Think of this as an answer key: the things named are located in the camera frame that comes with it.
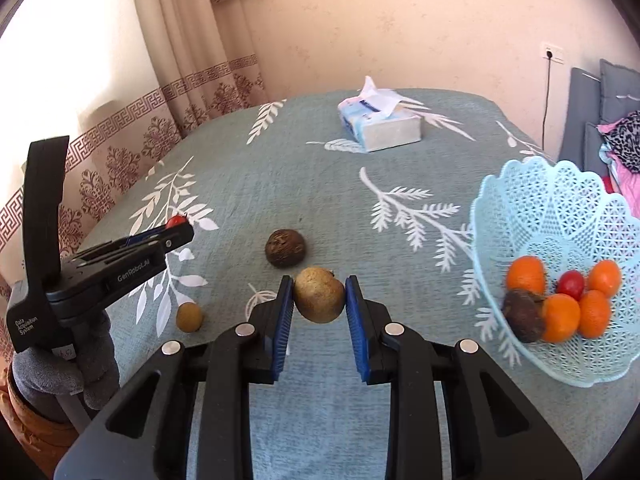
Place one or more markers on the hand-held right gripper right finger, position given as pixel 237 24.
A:
pixel 357 330

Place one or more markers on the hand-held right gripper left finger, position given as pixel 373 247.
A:
pixel 282 330

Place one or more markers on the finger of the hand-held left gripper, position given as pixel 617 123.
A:
pixel 147 234
pixel 172 242

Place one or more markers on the red tomato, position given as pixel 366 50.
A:
pixel 176 221
pixel 571 284

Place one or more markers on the large brownish green fruit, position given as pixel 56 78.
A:
pixel 320 295

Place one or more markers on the dark brown round fruit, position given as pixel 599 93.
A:
pixel 286 249
pixel 523 316

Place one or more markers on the large orange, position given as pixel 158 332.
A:
pixel 526 275
pixel 560 317

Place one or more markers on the light blue plastic basket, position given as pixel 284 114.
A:
pixel 555 210

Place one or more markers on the small tangerine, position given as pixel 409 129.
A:
pixel 595 314
pixel 604 277

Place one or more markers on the person's left forearm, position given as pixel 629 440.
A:
pixel 35 435

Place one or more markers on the person's left hand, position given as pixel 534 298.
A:
pixel 75 370

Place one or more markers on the small brownish green fruit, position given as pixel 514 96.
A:
pixel 190 316

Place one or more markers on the grey-green leaf print tablecloth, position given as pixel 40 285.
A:
pixel 325 185

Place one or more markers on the beige patterned curtain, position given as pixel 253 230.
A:
pixel 200 35

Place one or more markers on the white and blue tissue pack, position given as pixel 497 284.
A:
pixel 380 120

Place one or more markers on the pink cloth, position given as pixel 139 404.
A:
pixel 622 182

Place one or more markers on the grey cushion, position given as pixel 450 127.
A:
pixel 580 110
pixel 620 90

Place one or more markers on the leopard print cloth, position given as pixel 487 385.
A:
pixel 625 142

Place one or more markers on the white wall socket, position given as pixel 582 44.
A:
pixel 553 53

